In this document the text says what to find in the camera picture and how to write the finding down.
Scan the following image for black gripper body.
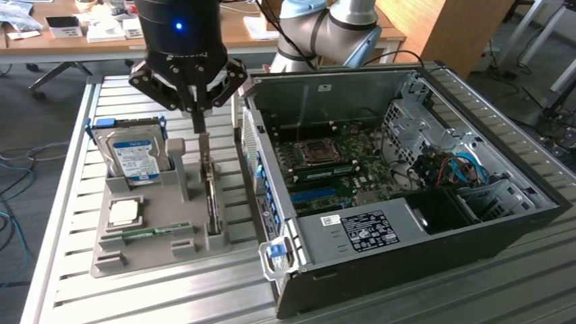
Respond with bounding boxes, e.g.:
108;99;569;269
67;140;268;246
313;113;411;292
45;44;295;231
133;0;229;90

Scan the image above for graphics card with metal bracket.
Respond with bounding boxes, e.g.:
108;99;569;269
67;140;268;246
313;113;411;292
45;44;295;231
197;132;225;237

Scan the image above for small white box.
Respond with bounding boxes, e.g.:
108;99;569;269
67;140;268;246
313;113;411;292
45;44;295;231
120;17;145;41

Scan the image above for wooden office desk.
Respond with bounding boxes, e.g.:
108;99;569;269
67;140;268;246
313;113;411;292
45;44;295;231
0;0;149;65
220;0;407;65

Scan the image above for wide white box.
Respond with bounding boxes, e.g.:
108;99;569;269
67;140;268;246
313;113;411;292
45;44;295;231
84;18;127;44

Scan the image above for stack of papers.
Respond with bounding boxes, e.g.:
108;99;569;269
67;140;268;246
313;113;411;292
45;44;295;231
243;15;281;41

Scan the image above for hard disk with blue label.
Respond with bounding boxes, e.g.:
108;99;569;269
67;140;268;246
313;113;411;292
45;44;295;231
83;113;176;187

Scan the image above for white box with black top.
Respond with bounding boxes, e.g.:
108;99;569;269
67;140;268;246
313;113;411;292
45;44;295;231
44;16;84;39

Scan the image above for CPU socket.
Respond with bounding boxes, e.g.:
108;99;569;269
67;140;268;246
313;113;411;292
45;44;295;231
297;138;337;167

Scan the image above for installed RAM stick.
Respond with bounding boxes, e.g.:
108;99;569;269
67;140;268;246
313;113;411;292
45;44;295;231
295;164;356;183

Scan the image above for white paper label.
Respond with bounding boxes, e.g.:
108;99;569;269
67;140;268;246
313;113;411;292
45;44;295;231
5;30;43;41

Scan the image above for gray parts rack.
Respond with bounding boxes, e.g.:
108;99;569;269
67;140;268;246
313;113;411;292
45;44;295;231
89;137;235;279

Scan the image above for clear plastic bag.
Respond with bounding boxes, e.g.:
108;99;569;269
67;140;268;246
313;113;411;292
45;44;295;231
0;9;45;33

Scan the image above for blue expansion slot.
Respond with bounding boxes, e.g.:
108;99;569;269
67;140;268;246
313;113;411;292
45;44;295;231
289;187;337;204

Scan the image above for silver CPU chip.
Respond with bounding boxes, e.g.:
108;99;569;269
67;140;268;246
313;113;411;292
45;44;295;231
107;198;141;227

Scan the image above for green motherboard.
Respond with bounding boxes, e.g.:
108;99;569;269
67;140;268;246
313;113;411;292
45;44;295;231
269;119;408;217

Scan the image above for silver metal drive cage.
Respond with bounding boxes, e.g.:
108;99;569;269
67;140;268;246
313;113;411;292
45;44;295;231
381;97;456;169

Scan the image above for green RAM stick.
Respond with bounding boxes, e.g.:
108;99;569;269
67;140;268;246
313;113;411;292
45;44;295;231
99;221;193;242

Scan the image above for blue case latch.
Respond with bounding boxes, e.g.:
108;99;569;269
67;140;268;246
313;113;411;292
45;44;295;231
264;243;288;260

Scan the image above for gray power supply unit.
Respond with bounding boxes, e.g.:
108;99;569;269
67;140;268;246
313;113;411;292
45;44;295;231
292;198;428;266

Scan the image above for black open PC case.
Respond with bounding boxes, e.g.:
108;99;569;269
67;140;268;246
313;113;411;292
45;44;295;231
229;65;573;320

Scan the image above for gray floor cable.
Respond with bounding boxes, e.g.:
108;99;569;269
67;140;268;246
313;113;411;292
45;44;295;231
0;140;72;163

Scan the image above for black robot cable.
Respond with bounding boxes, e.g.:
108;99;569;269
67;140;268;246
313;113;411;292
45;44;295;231
380;49;436;70

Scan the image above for black wire bundle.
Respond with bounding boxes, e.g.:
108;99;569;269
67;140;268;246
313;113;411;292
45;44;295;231
409;153;449;189

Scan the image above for red and black wires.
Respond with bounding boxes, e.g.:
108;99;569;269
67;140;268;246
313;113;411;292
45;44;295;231
436;155;456;187

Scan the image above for blue floor cable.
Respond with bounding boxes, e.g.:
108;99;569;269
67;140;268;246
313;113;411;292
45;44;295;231
0;161;36;290

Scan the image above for blue wire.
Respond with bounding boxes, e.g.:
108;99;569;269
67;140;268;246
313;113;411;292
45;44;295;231
452;152;491;187

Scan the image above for silver perforated disk bay bracket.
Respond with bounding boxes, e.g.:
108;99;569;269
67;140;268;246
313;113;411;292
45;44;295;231
455;178;539;222

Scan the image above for white desk frame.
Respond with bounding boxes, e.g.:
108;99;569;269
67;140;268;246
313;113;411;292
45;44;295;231
492;0;576;92

